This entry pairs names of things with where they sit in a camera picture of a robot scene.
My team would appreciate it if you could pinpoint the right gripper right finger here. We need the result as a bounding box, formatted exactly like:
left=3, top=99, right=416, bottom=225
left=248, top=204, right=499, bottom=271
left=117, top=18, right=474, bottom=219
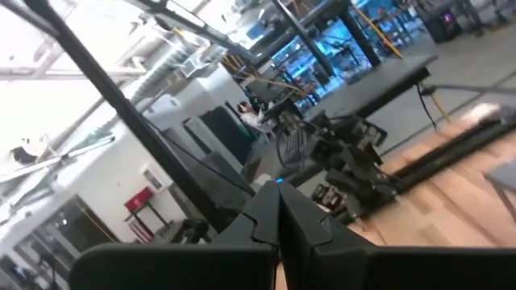
left=277, top=183, right=516, bottom=290

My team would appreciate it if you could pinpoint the black aluminium table frame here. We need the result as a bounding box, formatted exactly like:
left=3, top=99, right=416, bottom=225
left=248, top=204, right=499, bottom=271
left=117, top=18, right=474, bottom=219
left=393, top=114, right=516, bottom=193

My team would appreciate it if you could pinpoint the black desk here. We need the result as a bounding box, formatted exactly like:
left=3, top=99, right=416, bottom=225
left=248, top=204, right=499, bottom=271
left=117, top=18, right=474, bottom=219
left=306, top=54, right=439, bottom=118

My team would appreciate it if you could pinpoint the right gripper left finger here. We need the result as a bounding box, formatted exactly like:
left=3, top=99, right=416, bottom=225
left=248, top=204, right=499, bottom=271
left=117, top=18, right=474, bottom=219
left=68, top=180, right=281, bottom=290

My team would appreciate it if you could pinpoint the black frame post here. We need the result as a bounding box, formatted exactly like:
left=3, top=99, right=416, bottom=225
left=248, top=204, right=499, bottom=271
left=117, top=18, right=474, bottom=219
left=22, top=0, right=259, bottom=233

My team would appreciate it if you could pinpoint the yellow floor cable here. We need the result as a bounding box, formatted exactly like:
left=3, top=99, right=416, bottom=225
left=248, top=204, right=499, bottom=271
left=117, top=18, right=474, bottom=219
left=352, top=3, right=452, bottom=123

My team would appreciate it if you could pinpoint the person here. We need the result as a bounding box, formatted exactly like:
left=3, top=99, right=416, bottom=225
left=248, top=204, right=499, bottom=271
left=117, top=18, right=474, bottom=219
left=237, top=100, right=275, bottom=136

